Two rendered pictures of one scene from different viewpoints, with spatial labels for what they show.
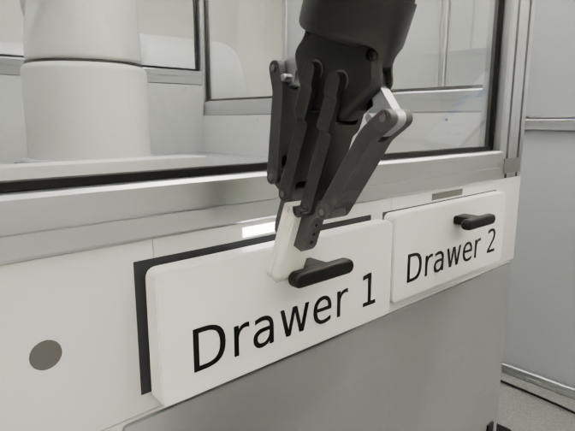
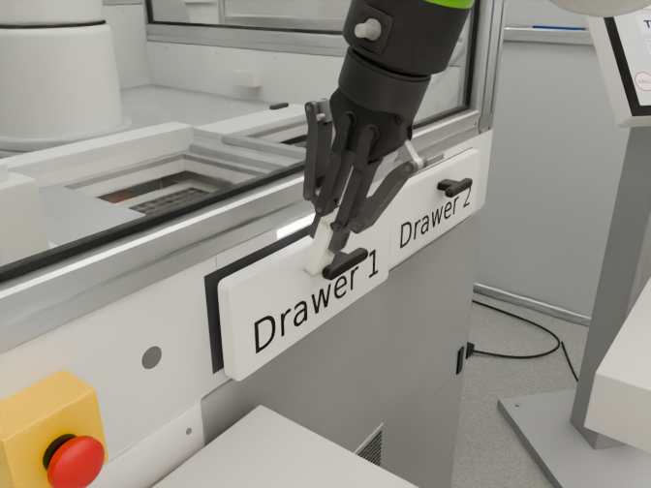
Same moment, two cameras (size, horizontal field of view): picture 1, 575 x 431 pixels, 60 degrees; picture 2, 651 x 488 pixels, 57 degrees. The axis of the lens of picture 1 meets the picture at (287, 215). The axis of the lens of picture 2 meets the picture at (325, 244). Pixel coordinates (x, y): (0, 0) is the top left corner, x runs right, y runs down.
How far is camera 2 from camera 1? 0.23 m
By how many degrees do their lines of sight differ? 17
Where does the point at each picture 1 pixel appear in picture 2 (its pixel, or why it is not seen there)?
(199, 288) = (258, 290)
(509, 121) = (484, 80)
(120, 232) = (195, 256)
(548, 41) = not seen: outside the picture
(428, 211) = (417, 184)
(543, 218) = (510, 135)
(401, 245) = (396, 218)
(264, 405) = (294, 366)
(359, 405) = (362, 352)
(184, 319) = (248, 316)
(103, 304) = (185, 313)
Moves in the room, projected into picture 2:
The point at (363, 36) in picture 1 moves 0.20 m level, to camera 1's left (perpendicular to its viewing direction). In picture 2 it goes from (394, 109) to (142, 119)
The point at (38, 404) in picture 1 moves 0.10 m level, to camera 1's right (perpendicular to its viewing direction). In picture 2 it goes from (149, 393) to (259, 381)
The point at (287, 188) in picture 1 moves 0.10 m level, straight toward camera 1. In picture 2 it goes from (323, 206) to (345, 247)
